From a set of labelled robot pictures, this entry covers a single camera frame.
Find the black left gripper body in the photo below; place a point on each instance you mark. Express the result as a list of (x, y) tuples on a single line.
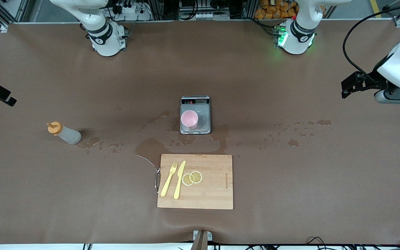
[(374, 83)]

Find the sauce bottle with orange cap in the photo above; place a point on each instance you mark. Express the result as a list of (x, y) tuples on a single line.
[(69, 135)]

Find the pink plastic cup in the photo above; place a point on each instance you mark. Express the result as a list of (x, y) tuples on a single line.
[(189, 119)]

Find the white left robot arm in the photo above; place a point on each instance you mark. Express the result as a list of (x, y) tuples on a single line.
[(297, 38)]

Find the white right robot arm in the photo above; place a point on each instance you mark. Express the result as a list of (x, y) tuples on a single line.
[(104, 43)]

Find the bag of orange snacks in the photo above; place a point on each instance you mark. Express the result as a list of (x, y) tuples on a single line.
[(276, 8)]

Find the brown table mat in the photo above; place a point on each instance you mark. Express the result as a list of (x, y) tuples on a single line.
[(290, 191)]

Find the silver kitchen scale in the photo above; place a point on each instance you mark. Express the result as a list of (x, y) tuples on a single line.
[(203, 119)]

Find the white power strip with plugs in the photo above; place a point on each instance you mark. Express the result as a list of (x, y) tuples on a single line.
[(135, 15)]

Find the long white power strip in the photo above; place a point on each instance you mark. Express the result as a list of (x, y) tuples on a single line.
[(203, 16)]

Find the wooden cutting board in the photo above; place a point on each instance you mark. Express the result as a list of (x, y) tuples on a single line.
[(214, 194)]

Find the lemon slice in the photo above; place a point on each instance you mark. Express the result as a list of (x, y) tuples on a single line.
[(186, 180), (196, 177)]

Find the yellow plastic fork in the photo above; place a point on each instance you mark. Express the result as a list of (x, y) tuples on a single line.
[(167, 185)]

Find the yellow plastic knife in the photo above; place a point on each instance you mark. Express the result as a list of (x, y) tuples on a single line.
[(177, 189)]

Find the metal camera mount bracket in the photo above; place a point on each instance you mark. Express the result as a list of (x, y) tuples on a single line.
[(196, 236)]

